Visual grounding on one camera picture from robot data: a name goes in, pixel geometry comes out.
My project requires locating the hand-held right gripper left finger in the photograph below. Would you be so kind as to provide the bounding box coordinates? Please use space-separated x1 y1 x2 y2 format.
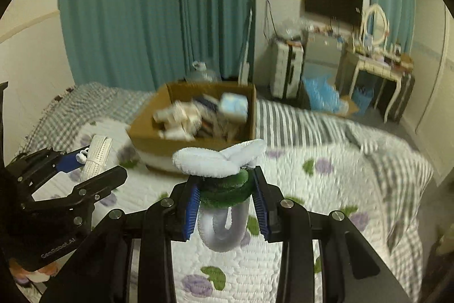
42 175 201 303

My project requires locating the teal curtain panel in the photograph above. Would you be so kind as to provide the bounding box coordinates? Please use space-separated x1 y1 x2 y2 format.
177 0 257 80

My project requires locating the brown cardboard box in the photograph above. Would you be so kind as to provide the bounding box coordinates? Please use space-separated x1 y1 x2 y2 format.
126 82 258 177

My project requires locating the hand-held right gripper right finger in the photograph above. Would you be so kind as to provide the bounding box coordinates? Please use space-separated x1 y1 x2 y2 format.
250 166 414 303

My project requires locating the wide teal curtain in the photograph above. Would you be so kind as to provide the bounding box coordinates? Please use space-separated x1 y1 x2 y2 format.
58 0 185 91

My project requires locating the small grey fridge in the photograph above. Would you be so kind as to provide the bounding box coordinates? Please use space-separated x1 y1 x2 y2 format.
303 31 346 91

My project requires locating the black wall cable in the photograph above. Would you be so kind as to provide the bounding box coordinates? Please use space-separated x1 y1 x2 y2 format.
266 0 278 37

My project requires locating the white ribbed sock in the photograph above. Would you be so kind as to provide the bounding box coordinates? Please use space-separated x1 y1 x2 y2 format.
76 134 113 181

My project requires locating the white dressing table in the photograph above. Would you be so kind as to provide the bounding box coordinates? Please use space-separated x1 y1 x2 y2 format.
346 45 414 122

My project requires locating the grey striped case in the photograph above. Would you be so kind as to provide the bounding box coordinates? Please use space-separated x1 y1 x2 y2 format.
388 70 416 122

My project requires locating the dark cloth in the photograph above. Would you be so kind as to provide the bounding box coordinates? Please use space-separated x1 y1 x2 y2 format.
197 118 245 142

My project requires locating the blue striped sock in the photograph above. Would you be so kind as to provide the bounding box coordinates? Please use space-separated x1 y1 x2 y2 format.
201 95 221 114

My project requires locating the clear plastic bag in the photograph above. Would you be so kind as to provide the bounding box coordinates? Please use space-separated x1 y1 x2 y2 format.
277 17 313 41

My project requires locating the white green grey sock bundle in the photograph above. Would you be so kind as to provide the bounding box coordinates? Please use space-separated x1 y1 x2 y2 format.
172 139 266 252

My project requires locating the floral quilted blanket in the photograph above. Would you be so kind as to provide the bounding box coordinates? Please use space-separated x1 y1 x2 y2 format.
14 81 437 289

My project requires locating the cream sock bundle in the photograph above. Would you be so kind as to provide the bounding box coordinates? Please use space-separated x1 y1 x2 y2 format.
152 101 203 140

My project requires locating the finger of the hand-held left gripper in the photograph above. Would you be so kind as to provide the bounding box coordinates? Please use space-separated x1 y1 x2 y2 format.
4 147 87 194
21 166 128 215

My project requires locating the light blue sock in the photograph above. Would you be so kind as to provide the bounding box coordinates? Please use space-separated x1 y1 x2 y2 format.
219 92 249 122

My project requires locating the clear water jug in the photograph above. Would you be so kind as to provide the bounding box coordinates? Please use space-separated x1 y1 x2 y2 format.
186 61 218 83

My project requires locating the white oval mirror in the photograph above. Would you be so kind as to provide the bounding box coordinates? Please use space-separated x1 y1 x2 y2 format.
360 4 389 50

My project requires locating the white suitcase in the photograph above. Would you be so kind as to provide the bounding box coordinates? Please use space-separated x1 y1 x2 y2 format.
271 38 304 99

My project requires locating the blue waste bin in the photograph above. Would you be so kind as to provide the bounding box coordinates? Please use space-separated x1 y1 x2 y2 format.
355 86 373 117

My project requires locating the blue plastic bag pile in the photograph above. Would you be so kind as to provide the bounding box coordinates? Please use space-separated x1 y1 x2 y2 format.
301 76 350 114

